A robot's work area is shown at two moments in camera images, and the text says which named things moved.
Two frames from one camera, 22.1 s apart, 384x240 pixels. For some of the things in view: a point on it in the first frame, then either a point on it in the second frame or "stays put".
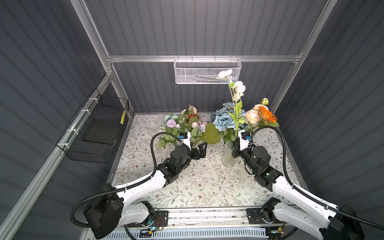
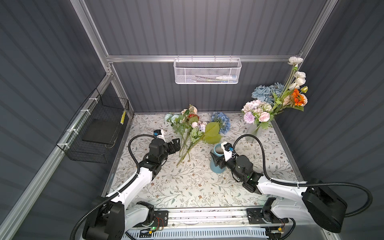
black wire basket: [92, 133] stays put
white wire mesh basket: [205, 70] stays put
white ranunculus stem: [237, 89] → [295, 80]
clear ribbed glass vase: [228, 160] → [252, 129]
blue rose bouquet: [228, 116] → [265, 93]
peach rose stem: [252, 117] → [287, 100]
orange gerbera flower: [267, 117] → [297, 97]
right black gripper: [236, 147] → [217, 160]
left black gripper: [201, 153] → [175, 145]
